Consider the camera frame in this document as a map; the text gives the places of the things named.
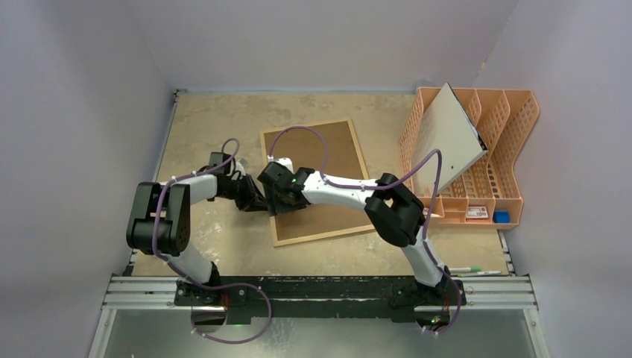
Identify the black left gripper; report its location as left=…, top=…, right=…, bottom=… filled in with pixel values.
left=220, top=174, right=270, bottom=213

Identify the light wooden picture frame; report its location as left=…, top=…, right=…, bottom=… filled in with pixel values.
left=259, top=117, right=377, bottom=248

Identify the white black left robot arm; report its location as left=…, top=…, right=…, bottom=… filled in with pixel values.
left=126, top=151, right=271, bottom=305

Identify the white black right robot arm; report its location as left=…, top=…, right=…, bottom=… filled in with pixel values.
left=257, top=160, right=448, bottom=304

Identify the grey white board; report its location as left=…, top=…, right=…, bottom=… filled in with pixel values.
left=402, top=83, right=487, bottom=191

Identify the small red white box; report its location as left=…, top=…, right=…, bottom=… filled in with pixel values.
left=466, top=206, right=489, bottom=220

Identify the green capped marker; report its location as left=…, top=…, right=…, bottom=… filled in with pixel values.
left=451, top=266, right=481, bottom=274

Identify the orange plastic desk organizer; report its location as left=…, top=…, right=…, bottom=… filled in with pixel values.
left=399, top=84, right=540, bottom=230

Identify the blue small block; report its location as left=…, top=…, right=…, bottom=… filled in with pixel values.
left=493, top=210, right=511, bottom=224

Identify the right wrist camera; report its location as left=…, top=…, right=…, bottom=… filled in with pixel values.
left=268, top=156, right=294, bottom=173

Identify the aluminium rail base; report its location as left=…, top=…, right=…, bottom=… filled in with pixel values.
left=102, top=276, right=537, bottom=326

